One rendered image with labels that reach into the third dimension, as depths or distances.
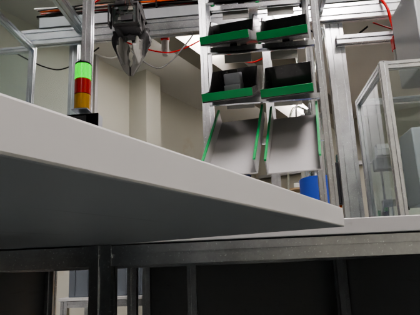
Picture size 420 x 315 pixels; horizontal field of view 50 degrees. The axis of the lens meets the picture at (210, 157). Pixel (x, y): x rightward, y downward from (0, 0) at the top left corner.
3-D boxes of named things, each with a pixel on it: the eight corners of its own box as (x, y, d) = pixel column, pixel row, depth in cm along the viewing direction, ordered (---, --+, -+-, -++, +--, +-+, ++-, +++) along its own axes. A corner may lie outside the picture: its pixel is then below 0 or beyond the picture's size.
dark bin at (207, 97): (252, 96, 113) (249, 67, 112) (202, 103, 116) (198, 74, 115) (265, 89, 140) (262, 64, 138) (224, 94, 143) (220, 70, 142)
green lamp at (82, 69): (87, 76, 139) (88, 61, 140) (72, 77, 139) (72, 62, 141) (93, 82, 144) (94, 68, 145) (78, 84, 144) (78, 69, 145)
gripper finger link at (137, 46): (124, 67, 100) (124, 29, 102) (132, 77, 106) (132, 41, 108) (139, 65, 100) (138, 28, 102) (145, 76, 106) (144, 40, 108)
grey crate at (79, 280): (160, 294, 292) (159, 257, 297) (66, 297, 297) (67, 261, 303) (172, 290, 333) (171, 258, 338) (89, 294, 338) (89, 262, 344)
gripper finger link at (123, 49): (110, 68, 101) (111, 30, 103) (119, 79, 106) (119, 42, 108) (124, 67, 100) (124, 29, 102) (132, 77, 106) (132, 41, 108)
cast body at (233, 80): (240, 94, 123) (237, 68, 121) (225, 96, 124) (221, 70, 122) (245, 92, 130) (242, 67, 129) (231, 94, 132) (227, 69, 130)
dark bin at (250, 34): (249, 38, 117) (245, 9, 115) (200, 46, 120) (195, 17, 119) (261, 41, 143) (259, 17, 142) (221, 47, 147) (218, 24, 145)
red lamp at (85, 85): (87, 91, 138) (87, 76, 139) (71, 92, 138) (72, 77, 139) (93, 97, 143) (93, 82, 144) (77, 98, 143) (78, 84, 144)
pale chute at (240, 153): (258, 173, 107) (255, 157, 104) (204, 178, 110) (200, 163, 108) (265, 118, 130) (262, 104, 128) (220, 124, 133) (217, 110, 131)
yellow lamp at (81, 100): (87, 107, 137) (87, 92, 138) (70, 108, 137) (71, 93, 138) (92, 112, 142) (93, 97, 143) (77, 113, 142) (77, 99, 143)
